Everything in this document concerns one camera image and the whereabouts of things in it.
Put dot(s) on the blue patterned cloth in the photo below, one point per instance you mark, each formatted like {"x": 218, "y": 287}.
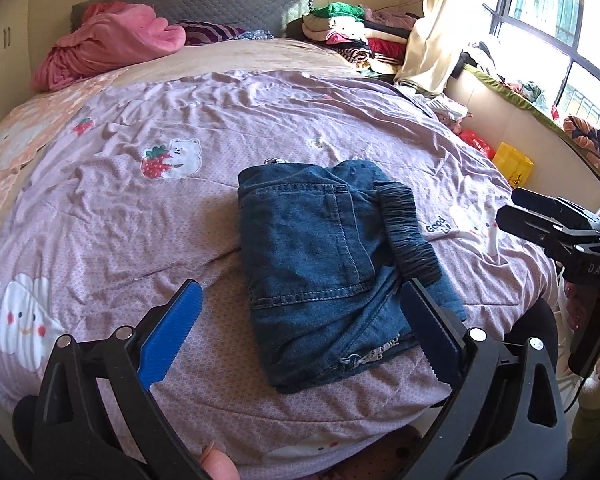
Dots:
{"x": 255, "y": 35}

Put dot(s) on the pink fleece blanket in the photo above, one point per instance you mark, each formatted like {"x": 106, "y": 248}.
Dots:
{"x": 110, "y": 35}

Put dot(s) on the purple cartoon printed quilt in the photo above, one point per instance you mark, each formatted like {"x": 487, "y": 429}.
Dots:
{"x": 130, "y": 210}

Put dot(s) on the person's right forearm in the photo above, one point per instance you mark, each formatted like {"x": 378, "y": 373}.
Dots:
{"x": 595, "y": 425}

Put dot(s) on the black framed window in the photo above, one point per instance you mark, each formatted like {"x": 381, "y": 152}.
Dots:
{"x": 555, "y": 5}

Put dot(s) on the grey quilted headboard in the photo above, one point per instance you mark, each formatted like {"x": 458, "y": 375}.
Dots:
{"x": 230, "y": 5}

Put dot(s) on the pile of folded clothes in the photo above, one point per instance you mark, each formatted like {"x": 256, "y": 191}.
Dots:
{"x": 360, "y": 35}

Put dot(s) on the red plastic bag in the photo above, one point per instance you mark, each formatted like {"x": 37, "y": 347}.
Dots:
{"x": 477, "y": 145}

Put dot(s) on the white crumpled cloth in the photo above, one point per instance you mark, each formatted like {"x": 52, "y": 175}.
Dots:
{"x": 447, "y": 108}

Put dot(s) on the green window sill cushion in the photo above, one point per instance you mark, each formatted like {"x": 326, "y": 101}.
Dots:
{"x": 510, "y": 95}

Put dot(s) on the blue denim pants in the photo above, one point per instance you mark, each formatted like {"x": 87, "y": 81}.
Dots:
{"x": 310, "y": 260}

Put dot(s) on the person's black clothing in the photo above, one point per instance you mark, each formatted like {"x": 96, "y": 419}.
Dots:
{"x": 532, "y": 325}

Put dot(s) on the purple striped cloth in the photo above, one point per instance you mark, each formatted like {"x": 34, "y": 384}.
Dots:
{"x": 205, "y": 32}

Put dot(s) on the orange red cloth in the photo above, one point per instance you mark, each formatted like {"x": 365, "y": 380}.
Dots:
{"x": 580, "y": 132}

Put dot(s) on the beige bed sheet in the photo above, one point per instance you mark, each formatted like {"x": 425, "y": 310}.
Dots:
{"x": 240, "y": 57}

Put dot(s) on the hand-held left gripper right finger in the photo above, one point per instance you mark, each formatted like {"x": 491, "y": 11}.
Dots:
{"x": 432, "y": 335}

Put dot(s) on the brown dotted cloth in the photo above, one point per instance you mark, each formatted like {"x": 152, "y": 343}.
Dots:
{"x": 380, "y": 455}

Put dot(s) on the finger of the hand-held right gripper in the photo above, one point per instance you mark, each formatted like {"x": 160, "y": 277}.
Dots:
{"x": 535, "y": 232}
{"x": 555, "y": 210}

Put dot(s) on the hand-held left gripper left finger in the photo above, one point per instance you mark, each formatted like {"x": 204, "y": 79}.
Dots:
{"x": 172, "y": 335}

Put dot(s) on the orange floral sheet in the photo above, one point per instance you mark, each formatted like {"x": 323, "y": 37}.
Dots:
{"x": 35, "y": 135}

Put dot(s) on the heap of clothes on sill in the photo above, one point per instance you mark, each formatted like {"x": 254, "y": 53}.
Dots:
{"x": 510, "y": 80}

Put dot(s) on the person's left hand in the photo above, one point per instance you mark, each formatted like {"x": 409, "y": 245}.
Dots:
{"x": 220, "y": 465}

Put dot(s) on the yellow bag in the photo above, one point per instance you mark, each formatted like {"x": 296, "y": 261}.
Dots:
{"x": 514, "y": 165}

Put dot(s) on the person's right hand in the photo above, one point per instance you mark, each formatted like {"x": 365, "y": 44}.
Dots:
{"x": 574, "y": 305}

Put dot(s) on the cream curtain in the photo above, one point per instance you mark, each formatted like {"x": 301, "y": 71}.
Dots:
{"x": 445, "y": 25}

